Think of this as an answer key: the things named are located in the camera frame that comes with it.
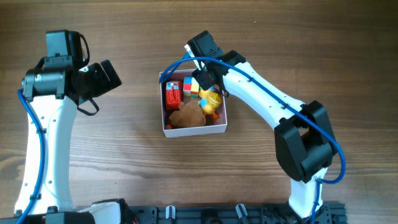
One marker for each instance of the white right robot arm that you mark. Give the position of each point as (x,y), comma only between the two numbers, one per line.
(304,139)

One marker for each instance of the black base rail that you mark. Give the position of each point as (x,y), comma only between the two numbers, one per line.
(261,214)

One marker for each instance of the brown plush capybara with orange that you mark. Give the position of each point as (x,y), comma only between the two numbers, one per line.
(187,115)

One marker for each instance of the yellow round plastic wheel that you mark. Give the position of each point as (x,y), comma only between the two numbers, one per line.
(214,99)

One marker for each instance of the white cardboard box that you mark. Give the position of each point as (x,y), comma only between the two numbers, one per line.
(211,127)

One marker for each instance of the colourful two-by-two puzzle cube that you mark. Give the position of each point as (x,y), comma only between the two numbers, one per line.
(190,87)

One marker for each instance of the red toy truck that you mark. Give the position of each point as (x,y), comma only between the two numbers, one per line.
(173,94)

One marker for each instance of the yellow duck toy blue hat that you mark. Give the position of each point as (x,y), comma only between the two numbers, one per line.
(206,108)

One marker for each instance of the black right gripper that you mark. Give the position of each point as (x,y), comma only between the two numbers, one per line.
(206,78)

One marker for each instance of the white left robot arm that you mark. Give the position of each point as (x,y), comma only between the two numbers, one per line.
(52,94)

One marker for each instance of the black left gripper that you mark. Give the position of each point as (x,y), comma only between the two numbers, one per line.
(107,83)

